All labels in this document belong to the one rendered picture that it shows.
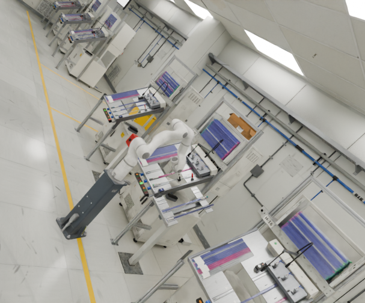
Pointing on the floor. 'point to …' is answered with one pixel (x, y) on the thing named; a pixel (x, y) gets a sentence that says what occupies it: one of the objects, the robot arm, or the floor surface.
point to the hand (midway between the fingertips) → (178, 179)
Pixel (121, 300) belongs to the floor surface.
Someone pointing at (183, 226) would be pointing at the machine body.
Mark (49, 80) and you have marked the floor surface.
